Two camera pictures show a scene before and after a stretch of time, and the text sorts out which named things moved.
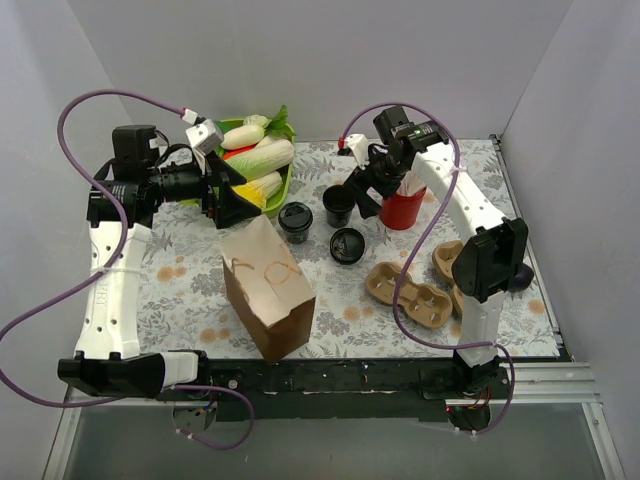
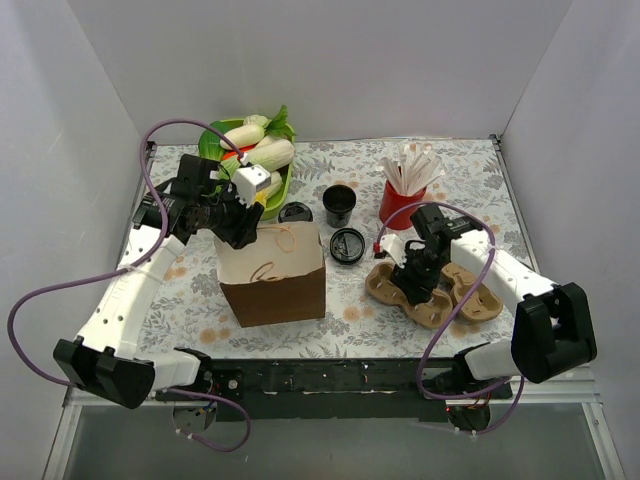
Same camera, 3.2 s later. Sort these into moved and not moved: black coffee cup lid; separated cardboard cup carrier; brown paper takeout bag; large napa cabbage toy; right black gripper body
Moved: right black gripper body; brown paper takeout bag
Not moved: separated cardboard cup carrier; black coffee cup lid; large napa cabbage toy
